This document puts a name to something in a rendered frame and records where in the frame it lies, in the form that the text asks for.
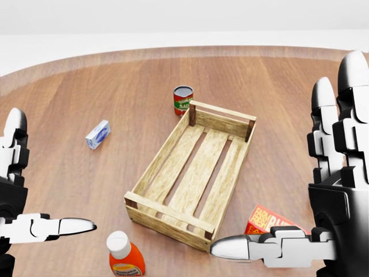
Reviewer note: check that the wooden slat tray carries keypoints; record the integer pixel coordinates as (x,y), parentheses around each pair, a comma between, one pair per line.
(191,179)

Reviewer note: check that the red tomato sauce tin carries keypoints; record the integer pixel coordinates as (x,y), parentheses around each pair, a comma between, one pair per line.
(181,102)

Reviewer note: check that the white blue printed box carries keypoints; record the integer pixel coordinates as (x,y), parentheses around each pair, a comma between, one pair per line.
(98,135)

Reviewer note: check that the red yellow butter box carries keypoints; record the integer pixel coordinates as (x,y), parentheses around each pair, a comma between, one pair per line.
(263,220)

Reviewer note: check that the orange bottle with white cap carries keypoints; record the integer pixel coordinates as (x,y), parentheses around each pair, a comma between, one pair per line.
(125,258)

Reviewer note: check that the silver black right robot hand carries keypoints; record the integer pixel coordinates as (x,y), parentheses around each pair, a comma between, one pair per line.
(340,207)

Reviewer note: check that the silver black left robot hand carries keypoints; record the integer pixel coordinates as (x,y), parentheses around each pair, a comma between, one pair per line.
(11,199)

